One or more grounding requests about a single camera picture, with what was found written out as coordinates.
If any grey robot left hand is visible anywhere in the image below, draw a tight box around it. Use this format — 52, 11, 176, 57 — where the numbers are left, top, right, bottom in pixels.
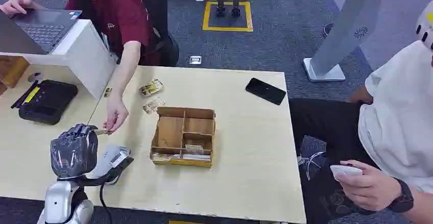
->
50, 123, 99, 180

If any white handheld remote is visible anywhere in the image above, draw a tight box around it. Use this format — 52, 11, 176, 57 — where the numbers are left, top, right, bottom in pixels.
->
329, 164, 364, 183

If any black flat device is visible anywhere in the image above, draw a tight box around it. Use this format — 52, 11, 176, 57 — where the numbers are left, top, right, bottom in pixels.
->
18, 79, 79, 126

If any person's left hand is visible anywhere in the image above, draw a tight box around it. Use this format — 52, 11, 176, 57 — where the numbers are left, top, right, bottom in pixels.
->
102, 95, 130, 136

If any black stick with yellow label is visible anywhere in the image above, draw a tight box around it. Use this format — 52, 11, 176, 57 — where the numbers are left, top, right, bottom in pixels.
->
10, 80, 41, 110

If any grey round disc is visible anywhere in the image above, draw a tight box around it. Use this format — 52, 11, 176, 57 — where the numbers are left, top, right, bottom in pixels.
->
27, 72, 45, 83

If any clear sleeved card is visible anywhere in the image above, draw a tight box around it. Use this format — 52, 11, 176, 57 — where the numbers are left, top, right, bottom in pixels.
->
142, 97, 166, 115

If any white laptop stand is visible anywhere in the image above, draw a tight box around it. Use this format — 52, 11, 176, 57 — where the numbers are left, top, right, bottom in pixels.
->
0, 19, 118, 101

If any wooden compartment box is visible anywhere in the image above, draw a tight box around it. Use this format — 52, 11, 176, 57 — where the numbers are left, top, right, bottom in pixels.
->
149, 106, 217, 168

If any brown wooden block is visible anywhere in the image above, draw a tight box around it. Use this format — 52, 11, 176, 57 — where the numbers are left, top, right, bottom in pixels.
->
0, 56, 30, 95

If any gold printed card pack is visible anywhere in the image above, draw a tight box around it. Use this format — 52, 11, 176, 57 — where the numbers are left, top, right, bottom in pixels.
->
138, 78, 164, 98

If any pale card in box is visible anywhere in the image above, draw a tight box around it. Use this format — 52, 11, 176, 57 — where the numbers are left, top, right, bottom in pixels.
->
185, 144, 205, 154

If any white card stack in box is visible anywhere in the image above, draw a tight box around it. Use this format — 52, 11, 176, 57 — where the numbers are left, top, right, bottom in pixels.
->
182, 154, 211, 163

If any dark grey laptop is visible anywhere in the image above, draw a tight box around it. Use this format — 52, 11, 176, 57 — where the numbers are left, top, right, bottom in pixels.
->
0, 9, 84, 56

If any person in red shirt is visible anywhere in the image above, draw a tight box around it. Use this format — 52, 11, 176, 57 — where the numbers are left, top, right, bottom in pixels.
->
0, 0, 162, 135

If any person's right hand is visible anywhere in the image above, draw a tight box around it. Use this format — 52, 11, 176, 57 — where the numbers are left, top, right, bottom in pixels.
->
0, 0, 35, 16

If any black office chair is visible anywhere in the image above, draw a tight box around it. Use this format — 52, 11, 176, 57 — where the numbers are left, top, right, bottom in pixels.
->
134, 0, 180, 68

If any black smartphone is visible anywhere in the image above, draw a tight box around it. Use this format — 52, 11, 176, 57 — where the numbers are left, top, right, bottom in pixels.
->
245, 77, 287, 106

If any chrome chair base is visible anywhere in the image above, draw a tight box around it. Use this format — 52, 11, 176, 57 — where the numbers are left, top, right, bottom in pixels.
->
297, 151, 327, 182

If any white stand with base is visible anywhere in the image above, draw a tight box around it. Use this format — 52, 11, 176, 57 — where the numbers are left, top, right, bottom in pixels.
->
302, 0, 393, 83

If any person's hand with watch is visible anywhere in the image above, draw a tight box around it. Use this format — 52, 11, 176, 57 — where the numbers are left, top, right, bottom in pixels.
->
334, 159, 404, 212

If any person in white shirt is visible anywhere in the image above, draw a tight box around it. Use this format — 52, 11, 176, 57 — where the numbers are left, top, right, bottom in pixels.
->
288, 40, 433, 224

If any black wristwatch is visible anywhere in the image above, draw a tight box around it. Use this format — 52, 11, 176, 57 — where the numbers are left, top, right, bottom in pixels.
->
388, 178, 416, 214

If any white headset with black dots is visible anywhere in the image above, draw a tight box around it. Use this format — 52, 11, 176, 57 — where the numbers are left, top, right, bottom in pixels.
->
415, 0, 433, 53

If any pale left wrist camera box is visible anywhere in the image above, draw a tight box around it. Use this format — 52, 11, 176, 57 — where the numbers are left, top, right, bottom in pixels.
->
84, 144, 135, 187

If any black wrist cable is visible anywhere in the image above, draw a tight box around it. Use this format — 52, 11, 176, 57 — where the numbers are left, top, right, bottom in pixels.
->
99, 183, 113, 224

